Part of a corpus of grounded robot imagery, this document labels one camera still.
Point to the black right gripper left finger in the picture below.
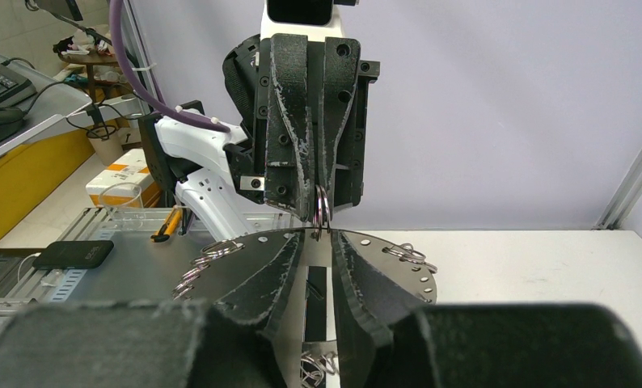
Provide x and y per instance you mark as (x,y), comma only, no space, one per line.
(238,340)

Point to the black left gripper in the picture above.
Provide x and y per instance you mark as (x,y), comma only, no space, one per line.
(304,109)

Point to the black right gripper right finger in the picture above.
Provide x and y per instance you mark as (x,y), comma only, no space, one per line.
(389,337)

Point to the round metal key ring plate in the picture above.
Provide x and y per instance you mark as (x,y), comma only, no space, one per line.
(311,309)

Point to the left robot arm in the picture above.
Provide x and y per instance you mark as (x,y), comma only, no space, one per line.
(190,163)

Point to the orange utility knife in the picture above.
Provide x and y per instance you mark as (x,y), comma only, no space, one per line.
(169,226)

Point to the black smartphone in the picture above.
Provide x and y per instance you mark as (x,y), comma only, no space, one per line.
(73,255)

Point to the clear plastic cup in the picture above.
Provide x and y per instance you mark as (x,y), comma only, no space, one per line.
(122,201)

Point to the white cardboard box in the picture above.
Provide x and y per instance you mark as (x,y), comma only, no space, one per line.
(130,167)

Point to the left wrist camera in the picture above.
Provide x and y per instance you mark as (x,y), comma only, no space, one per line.
(317,20)

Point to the white cable duct left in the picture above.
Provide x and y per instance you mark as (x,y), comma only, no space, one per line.
(47,286)

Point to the aluminium frame post right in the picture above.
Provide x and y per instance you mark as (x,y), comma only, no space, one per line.
(625,198)

